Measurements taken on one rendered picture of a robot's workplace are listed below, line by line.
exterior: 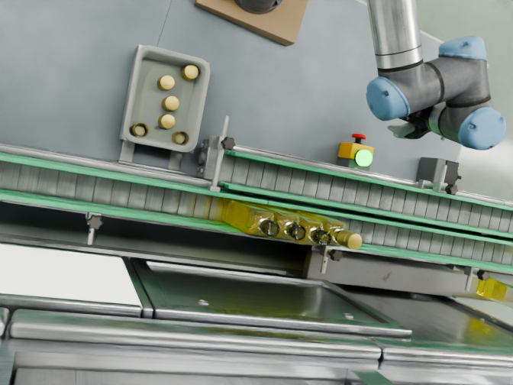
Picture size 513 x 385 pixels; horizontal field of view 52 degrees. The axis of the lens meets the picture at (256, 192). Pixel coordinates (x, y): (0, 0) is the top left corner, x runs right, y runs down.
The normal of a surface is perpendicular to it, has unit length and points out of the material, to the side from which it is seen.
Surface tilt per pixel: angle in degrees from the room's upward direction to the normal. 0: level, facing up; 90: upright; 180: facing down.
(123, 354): 90
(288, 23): 5
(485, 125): 14
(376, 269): 0
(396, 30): 37
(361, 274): 0
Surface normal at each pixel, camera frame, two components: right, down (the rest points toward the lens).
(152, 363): 0.34, 0.11
